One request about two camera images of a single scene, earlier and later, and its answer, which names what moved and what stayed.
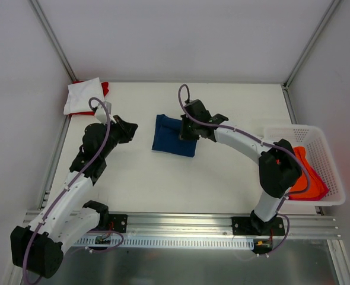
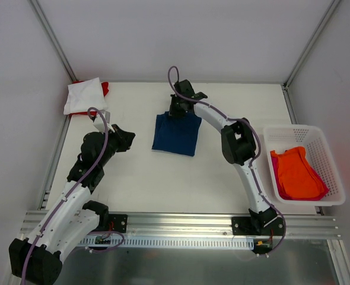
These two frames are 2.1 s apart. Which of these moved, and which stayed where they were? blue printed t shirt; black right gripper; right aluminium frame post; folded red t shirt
Moved: black right gripper
Stayed: folded red t shirt; blue printed t shirt; right aluminium frame post
